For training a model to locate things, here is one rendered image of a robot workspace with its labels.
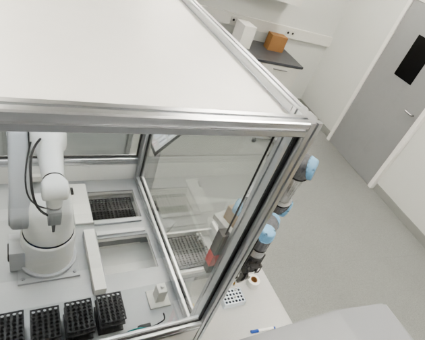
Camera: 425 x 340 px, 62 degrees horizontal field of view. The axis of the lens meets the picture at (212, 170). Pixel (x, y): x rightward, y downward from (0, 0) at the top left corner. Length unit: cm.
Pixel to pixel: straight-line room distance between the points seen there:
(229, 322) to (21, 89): 149
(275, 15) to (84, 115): 505
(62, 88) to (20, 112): 14
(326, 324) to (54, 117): 59
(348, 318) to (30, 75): 75
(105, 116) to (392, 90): 465
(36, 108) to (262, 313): 162
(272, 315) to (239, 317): 19
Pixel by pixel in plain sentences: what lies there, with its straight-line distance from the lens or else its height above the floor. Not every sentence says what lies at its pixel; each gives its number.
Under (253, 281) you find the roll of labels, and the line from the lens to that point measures 208.
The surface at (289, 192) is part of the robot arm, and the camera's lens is 199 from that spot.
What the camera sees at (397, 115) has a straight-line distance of 498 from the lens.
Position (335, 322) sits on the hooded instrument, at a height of 178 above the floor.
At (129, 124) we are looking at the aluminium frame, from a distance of 65.
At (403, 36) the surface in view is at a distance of 519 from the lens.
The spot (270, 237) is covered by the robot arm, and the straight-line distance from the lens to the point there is 151.
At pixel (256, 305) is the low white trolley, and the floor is 76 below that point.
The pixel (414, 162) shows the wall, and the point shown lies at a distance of 483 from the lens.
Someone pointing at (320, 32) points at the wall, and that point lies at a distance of 604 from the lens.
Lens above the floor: 232
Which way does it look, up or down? 36 degrees down
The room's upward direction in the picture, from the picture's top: 21 degrees clockwise
